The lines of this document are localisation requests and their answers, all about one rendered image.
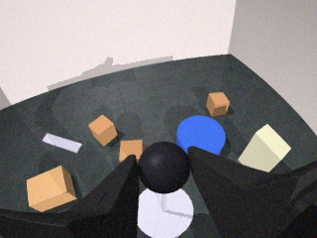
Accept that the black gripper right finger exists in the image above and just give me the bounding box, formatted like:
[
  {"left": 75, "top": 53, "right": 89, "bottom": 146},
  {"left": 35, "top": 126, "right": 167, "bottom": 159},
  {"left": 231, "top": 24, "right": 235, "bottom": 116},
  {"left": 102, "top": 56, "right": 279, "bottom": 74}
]
[{"left": 187, "top": 146, "right": 317, "bottom": 238}]

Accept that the blue cylinder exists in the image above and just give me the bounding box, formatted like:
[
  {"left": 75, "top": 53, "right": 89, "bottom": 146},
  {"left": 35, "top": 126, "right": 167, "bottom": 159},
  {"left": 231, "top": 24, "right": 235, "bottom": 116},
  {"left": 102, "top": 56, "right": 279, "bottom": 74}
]
[{"left": 175, "top": 116, "right": 225, "bottom": 156}]

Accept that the white flat bar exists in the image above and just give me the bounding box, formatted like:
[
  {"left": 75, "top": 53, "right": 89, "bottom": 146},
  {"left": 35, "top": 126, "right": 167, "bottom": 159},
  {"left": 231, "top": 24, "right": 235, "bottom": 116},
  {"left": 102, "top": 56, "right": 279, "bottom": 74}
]
[{"left": 43, "top": 134, "right": 82, "bottom": 154}]

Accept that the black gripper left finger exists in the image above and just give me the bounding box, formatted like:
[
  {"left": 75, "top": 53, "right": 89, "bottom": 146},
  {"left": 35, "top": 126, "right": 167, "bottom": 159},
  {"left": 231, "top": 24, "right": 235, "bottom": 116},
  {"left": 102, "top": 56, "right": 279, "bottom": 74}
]
[{"left": 0, "top": 155, "right": 140, "bottom": 238}]

